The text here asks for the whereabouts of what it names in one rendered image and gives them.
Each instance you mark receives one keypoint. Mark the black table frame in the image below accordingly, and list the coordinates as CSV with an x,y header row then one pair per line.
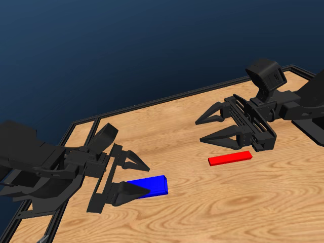
x,y
152,103

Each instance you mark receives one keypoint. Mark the silver aluminium rail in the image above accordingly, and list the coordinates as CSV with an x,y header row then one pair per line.
x,y
43,239

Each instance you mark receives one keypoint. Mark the thin red peg bar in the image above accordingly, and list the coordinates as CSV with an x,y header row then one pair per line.
x,y
230,158

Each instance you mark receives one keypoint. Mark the blue hollow socket block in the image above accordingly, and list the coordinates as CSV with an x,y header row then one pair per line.
x,y
157,186

